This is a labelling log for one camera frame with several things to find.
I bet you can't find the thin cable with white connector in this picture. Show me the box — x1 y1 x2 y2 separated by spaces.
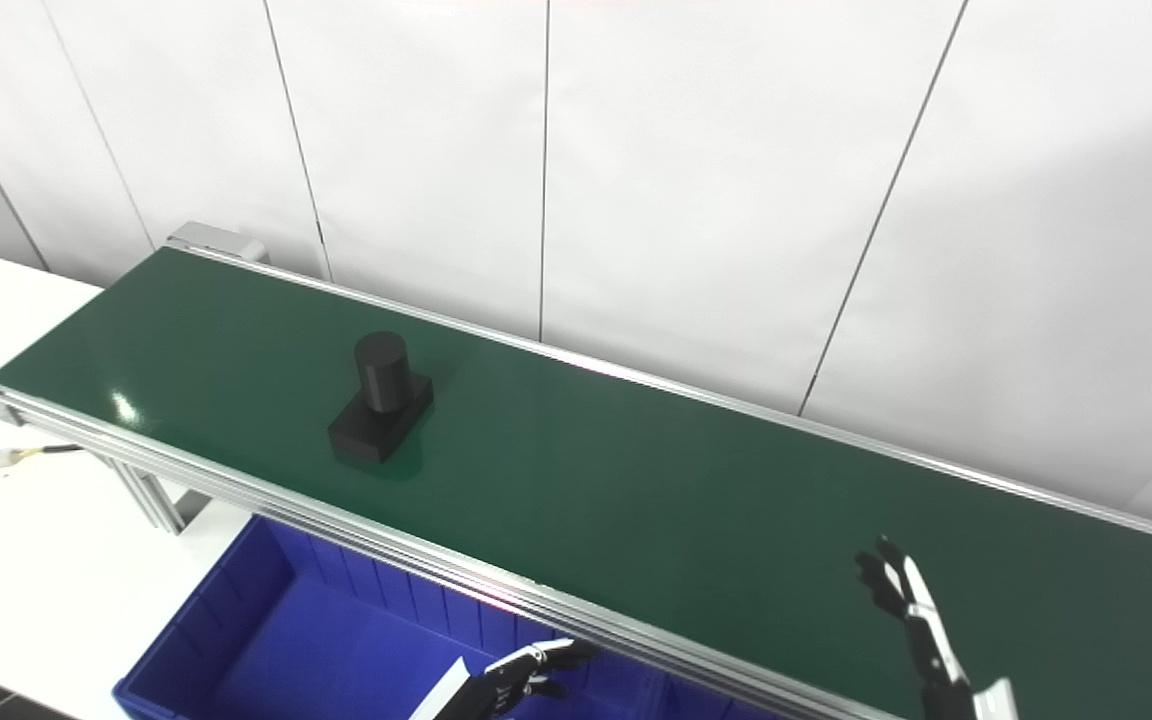
0 445 87 488

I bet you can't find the black cylinder-on-base part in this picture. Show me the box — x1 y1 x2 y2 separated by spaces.
328 332 434 466

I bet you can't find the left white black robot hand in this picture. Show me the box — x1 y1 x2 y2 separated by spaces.
411 638 597 720

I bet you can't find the green conveyor belt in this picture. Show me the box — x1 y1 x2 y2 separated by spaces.
0 240 1152 720
0 248 1152 720

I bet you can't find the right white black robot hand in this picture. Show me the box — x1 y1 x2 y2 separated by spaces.
854 537 1017 720

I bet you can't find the aluminium conveyor leg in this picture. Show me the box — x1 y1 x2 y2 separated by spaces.
106 458 187 536

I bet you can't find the blue plastic bin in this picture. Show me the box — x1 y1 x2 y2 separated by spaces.
114 515 787 720

